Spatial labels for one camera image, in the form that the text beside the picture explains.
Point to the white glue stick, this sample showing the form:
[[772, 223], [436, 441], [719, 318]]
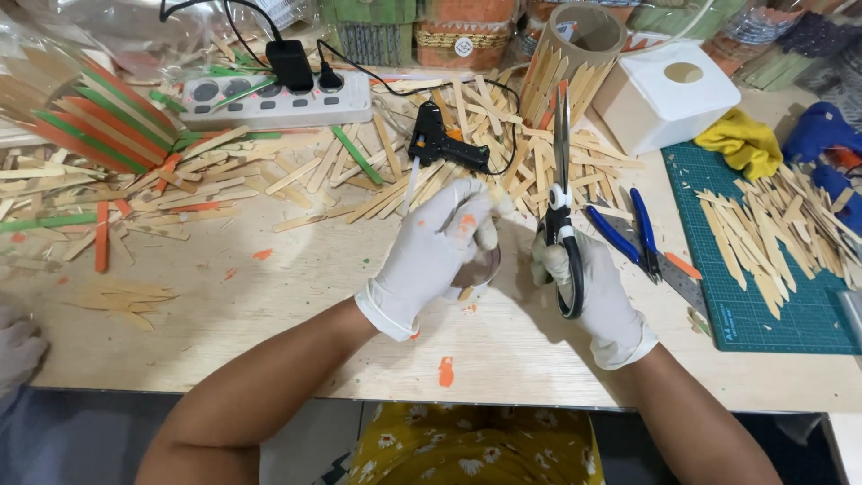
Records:
[[409, 188]]

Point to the yellow cloth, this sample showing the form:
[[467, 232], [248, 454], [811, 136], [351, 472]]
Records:
[[741, 145]]

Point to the pile of cut pointed sticks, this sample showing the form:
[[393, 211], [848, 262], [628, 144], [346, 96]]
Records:
[[774, 229]]

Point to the person's right hand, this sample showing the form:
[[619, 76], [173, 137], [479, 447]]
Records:
[[606, 303]]

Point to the white power strip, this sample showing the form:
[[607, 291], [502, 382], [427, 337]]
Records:
[[283, 104]]

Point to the green cutting mat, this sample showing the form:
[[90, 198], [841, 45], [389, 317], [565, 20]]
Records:
[[741, 316]]

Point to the black power adapter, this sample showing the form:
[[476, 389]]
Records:
[[289, 64]]

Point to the person's yellow floral clothing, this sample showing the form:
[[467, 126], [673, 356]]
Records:
[[471, 444]]

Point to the small flat stick bundle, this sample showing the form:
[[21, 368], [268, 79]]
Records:
[[128, 300]]

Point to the cardboard tube with glued sticks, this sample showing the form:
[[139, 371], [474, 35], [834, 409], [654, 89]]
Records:
[[572, 60]]

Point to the green wooden stick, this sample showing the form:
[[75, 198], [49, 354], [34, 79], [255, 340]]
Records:
[[357, 155], [47, 221]]

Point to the person's left hand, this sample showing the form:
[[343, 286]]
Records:
[[421, 256]]

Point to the blue hot glue gun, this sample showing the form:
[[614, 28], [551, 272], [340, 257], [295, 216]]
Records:
[[825, 138]]

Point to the small brown cardboard roll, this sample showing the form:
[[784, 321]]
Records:
[[483, 271]]

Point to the short orange stick piece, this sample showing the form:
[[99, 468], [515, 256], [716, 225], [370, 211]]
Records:
[[683, 265]]

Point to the metal ruler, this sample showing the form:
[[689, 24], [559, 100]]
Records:
[[683, 283]]

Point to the person's left fingers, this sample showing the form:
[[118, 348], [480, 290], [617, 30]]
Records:
[[483, 215]]

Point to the row of finished stick crafts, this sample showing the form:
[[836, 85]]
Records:
[[471, 30]]

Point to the long orange wooden stick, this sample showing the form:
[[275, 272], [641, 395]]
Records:
[[102, 236]]

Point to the black and white scissors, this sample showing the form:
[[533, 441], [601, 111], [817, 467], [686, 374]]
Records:
[[561, 168]]

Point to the white square tissue box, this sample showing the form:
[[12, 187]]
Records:
[[663, 101]]

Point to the heap of plain wooden sticks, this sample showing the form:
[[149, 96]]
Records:
[[323, 168]]

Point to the black hot glue gun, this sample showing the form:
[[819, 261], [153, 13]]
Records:
[[441, 141]]

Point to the orange green striped stick craft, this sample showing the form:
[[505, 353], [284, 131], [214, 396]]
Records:
[[101, 118]]

